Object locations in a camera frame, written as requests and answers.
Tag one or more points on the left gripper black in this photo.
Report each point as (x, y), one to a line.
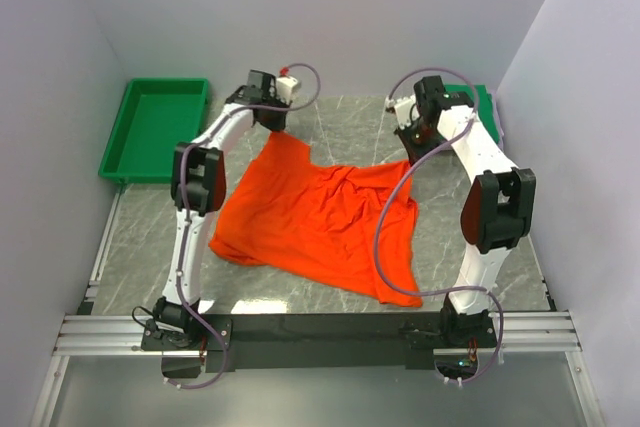
(276, 125)

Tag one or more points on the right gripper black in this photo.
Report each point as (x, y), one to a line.
(414, 151)

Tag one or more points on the orange t shirt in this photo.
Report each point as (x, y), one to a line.
(341, 225)

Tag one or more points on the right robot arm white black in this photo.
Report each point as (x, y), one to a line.
(498, 209)

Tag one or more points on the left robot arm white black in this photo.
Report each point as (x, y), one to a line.
(198, 189)

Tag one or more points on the green folded t shirt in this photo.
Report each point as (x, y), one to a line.
(485, 108)

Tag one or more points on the green plastic bin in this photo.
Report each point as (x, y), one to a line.
(154, 116)

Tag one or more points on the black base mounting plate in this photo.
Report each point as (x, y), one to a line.
(268, 341)

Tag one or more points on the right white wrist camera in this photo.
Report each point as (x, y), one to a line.
(404, 109)

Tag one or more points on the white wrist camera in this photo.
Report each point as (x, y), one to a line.
(287, 88)
(404, 109)

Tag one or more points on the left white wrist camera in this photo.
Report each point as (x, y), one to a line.
(287, 88)

